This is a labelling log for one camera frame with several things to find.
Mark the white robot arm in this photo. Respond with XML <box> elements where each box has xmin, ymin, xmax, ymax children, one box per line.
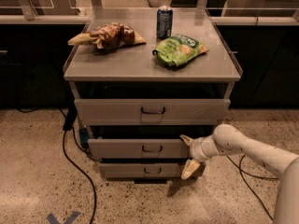
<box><xmin>180</xmin><ymin>124</ymin><xmax>299</xmax><ymax>224</ymax></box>

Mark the brown chip bag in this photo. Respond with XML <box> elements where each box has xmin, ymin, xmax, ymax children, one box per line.
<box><xmin>68</xmin><ymin>22</ymin><xmax>146</xmax><ymax>49</ymax></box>

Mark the blue soda can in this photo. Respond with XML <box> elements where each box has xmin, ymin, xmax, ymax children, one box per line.
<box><xmin>156</xmin><ymin>6</ymin><xmax>173</xmax><ymax>39</ymax></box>

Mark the black cable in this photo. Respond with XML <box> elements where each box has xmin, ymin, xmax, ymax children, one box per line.
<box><xmin>59</xmin><ymin>107</ymin><xmax>98</xmax><ymax>224</ymax></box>
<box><xmin>226</xmin><ymin>154</ymin><xmax>279</xmax><ymax>221</ymax></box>

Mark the black power adapter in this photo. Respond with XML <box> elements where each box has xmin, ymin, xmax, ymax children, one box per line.
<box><xmin>63</xmin><ymin>105</ymin><xmax>78</xmax><ymax>131</ymax></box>

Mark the black cable on right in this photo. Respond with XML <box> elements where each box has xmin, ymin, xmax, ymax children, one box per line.
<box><xmin>226</xmin><ymin>154</ymin><xmax>279</xmax><ymax>221</ymax></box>

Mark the blue tape cross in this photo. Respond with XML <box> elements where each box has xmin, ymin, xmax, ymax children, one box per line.
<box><xmin>46</xmin><ymin>211</ymin><xmax>80</xmax><ymax>224</ymax></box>

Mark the black cable on left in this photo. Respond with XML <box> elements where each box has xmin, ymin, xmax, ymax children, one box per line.
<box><xmin>59</xmin><ymin>107</ymin><xmax>98</xmax><ymax>224</ymax></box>

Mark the green chip bag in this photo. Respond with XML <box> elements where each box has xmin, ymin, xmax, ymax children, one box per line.
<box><xmin>152</xmin><ymin>34</ymin><xmax>208</xmax><ymax>67</ymax></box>

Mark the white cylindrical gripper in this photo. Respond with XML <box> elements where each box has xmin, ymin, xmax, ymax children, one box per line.
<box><xmin>180</xmin><ymin>134</ymin><xmax>219</xmax><ymax>180</ymax></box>

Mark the grey drawer cabinet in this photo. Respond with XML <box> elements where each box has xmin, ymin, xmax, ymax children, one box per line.
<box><xmin>63</xmin><ymin>7</ymin><xmax>244</xmax><ymax>185</ymax></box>

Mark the blue box behind cabinet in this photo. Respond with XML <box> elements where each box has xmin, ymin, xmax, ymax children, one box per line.
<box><xmin>78</xmin><ymin>128</ymin><xmax>90</xmax><ymax>148</ymax></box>

